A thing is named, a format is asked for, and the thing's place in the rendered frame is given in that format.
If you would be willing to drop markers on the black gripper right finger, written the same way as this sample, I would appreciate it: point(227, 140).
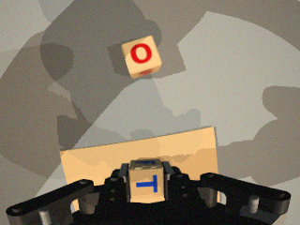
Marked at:
point(267, 204)

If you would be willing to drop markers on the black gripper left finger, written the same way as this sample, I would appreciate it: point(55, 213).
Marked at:
point(109, 200)

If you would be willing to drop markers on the tan flat mat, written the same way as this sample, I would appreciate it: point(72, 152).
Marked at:
point(193, 152)

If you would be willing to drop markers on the wooden letter o block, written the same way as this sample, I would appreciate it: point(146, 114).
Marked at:
point(141, 56)

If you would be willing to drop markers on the tan letter block with blue t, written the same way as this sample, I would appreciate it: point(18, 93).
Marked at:
point(146, 179)

